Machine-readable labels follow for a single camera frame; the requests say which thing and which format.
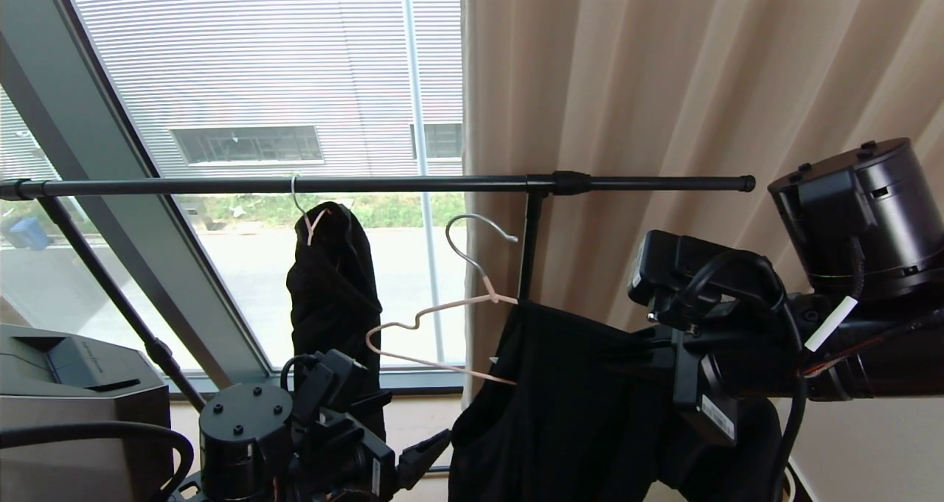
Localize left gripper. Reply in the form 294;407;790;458
295;388;452;502

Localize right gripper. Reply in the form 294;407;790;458
667;318;812;447

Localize pink clothes hanger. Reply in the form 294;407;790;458
365;214;519;386
289;173;334;249

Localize black shorts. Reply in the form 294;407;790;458
285;201;385;444

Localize black garment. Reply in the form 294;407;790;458
447;299;784;502

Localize black clothes rack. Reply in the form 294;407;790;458
0;171;757;475

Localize beige curtain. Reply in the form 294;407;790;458
459;0;944;414

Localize window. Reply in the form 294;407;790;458
0;0;468;396

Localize black cable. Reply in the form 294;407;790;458
0;422;195;502
767;377;809;502
279;353;319;392

